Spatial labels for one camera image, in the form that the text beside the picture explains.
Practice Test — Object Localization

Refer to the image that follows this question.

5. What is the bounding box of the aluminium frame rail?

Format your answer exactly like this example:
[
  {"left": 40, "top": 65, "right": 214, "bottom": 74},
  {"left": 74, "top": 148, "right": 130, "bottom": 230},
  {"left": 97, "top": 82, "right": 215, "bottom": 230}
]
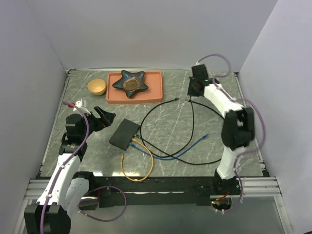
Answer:
[{"left": 24, "top": 177, "right": 282, "bottom": 200}]

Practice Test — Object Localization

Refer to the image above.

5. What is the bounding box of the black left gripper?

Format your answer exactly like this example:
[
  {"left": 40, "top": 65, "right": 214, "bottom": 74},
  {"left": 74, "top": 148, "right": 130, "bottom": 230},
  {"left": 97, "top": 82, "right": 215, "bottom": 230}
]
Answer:
[{"left": 80, "top": 106, "right": 115, "bottom": 140}]

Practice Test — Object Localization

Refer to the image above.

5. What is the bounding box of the yellow wooden bowl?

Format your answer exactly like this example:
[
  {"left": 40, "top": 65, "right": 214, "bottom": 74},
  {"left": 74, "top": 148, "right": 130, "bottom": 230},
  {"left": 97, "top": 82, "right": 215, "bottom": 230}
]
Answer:
[{"left": 87, "top": 78, "right": 107, "bottom": 96}]

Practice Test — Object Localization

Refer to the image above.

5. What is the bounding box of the black network switch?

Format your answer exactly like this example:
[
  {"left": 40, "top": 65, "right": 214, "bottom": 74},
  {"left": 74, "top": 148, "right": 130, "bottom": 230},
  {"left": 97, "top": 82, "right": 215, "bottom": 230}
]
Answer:
[{"left": 109, "top": 118, "right": 140, "bottom": 151}]

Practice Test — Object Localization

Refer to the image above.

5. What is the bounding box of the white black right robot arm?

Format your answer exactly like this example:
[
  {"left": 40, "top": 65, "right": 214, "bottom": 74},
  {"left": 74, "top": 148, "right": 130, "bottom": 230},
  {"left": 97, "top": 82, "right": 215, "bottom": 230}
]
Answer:
[{"left": 188, "top": 64, "right": 255, "bottom": 195}]

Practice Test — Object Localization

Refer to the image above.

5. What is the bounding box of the blue ethernet cable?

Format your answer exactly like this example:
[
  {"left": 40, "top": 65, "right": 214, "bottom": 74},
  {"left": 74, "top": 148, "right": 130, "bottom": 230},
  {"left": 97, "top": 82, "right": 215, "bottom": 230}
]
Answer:
[{"left": 129, "top": 134, "right": 209, "bottom": 161}]

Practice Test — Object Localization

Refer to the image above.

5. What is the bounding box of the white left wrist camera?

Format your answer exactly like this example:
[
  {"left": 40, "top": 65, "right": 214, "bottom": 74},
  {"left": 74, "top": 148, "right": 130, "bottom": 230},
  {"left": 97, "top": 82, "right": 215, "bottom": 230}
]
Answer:
[{"left": 68, "top": 98, "right": 91, "bottom": 116}]

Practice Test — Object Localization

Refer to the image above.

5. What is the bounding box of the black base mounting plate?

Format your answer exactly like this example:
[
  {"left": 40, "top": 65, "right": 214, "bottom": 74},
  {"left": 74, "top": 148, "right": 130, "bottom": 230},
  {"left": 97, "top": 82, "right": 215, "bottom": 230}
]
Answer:
[{"left": 67, "top": 174, "right": 242, "bottom": 208}]

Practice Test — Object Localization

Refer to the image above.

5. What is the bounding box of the salmon pink tray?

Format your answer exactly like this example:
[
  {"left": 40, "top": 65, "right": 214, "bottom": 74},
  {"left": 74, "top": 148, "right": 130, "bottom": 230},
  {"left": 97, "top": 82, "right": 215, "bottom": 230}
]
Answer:
[{"left": 106, "top": 71, "right": 163, "bottom": 105}]

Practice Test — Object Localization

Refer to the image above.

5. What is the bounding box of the blue star-shaped dish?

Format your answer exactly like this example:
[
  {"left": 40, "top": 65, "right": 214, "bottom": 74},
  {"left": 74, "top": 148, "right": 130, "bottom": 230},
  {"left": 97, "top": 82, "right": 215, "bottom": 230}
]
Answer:
[{"left": 112, "top": 70, "right": 149, "bottom": 98}]

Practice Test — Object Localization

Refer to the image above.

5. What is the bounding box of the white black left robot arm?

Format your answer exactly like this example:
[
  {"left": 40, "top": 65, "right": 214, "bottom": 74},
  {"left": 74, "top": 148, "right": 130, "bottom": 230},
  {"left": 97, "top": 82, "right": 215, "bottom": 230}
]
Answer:
[{"left": 24, "top": 102, "right": 116, "bottom": 234}]

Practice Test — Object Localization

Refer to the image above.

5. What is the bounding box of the yellow ethernet cable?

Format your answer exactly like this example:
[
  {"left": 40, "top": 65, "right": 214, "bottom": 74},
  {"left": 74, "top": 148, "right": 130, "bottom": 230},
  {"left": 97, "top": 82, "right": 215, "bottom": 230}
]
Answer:
[{"left": 120, "top": 138, "right": 155, "bottom": 182}]

